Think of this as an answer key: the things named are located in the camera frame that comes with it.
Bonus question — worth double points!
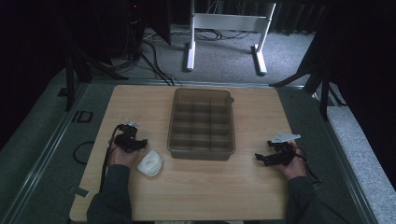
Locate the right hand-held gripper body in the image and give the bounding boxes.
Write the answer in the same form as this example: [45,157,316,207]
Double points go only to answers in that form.
[265,133,302,167]

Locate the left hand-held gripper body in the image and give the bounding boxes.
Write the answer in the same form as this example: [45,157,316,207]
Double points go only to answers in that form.
[113,119,142,154]

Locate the person's left hand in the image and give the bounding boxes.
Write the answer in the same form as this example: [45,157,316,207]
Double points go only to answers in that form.
[107,143,140,169]

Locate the person's right hand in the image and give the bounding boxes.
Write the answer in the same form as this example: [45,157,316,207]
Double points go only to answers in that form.
[270,141,308,181]

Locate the white rolled socks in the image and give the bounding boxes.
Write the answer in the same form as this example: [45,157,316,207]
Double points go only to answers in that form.
[135,149,164,178]

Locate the brown divided storage box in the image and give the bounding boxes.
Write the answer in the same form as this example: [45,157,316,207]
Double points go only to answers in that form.
[166,87,236,161]

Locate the grey tape piece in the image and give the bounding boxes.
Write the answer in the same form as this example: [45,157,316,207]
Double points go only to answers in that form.
[68,186,91,199]

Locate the black metal stand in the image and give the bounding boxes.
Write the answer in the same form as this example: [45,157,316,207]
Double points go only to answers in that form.
[269,34,348,120]
[64,18,129,112]

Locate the right hand-held gripper cable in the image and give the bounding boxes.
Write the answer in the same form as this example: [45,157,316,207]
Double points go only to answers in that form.
[292,145,323,188]

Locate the hand-held gripper cable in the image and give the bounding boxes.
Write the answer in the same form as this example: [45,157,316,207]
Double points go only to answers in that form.
[292,145,323,188]
[98,124,123,194]

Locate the left hand-held gripper cable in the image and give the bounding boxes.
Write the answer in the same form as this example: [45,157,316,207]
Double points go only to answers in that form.
[98,124,123,194]

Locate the black cable loop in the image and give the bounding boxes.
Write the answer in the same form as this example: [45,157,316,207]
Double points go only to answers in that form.
[72,140,95,166]

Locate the bundle of black floor cables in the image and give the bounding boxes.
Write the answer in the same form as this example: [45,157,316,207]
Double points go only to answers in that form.
[136,38,183,87]

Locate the white metal desk frame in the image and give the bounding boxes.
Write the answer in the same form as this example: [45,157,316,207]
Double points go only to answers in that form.
[185,0,277,77]

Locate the black cables under desk frame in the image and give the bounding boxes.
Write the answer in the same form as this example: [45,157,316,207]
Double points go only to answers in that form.
[169,28,254,42]

